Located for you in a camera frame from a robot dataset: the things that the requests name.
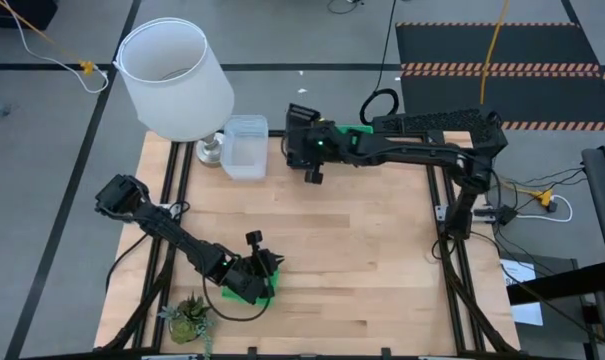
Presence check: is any thin black floor cable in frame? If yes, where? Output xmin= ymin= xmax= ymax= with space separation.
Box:
xmin=327 ymin=0 xmax=366 ymax=15

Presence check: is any white floor cable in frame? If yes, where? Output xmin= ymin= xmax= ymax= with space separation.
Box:
xmin=1 ymin=0 xmax=111 ymax=96

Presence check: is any black aluminium rig frame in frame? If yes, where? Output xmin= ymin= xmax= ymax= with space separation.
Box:
xmin=94 ymin=128 xmax=521 ymax=360

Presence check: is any black box on floor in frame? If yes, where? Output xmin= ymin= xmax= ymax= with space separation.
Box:
xmin=0 ymin=0 xmax=58 ymax=30

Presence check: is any black hazard-striped floor mat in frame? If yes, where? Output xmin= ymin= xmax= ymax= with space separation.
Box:
xmin=394 ymin=21 xmax=605 ymax=132

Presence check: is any white power cable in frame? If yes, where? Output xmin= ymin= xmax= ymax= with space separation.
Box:
xmin=516 ymin=194 xmax=574 ymax=224

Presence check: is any yellow plug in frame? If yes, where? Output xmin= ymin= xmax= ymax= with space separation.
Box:
xmin=533 ymin=188 xmax=557 ymax=207

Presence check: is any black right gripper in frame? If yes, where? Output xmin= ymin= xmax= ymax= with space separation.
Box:
xmin=287 ymin=122 xmax=346 ymax=185

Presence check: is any white shade table lamp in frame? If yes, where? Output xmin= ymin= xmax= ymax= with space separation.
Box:
xmin=112 ymin=17 xmax=236 ymax=168

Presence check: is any black perforated computer case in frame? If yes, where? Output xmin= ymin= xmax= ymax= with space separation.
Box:
xmin=370 ymin=108 xmax=509 ymax=169

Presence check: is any yellow cord with connector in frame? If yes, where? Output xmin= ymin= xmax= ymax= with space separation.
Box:
xmin=0 ymin=0 xmax=97 ymax=77

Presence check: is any potted succulent plant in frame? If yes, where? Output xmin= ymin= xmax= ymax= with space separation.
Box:
xmin=156 ymin=292 xmax=218 ymax=357

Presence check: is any yellow floor cable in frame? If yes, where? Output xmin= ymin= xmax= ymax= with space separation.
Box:
xmin=479 ymin=0 xmax=511 ymax=106

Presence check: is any black coiled floor cable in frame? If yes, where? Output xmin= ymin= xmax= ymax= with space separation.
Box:
xmin=359 ymin=0 xmax=401 ymax=127

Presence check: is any white paper sheet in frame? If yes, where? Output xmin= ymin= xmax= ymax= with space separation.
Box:
xmin=500 ymin=258 xmax=546 ymax=327

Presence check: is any black equipment stand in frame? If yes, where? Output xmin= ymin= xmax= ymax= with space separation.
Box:
xmin=504 ymin=144 xmax=605 ymax=360

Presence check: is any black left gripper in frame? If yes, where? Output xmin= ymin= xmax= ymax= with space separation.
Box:
xmin=229 ymin=230 xmax=285 ymax=306

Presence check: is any black power adapter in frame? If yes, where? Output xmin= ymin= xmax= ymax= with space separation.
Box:
xmin=495 ymin=203 xmax=518 ymax=226

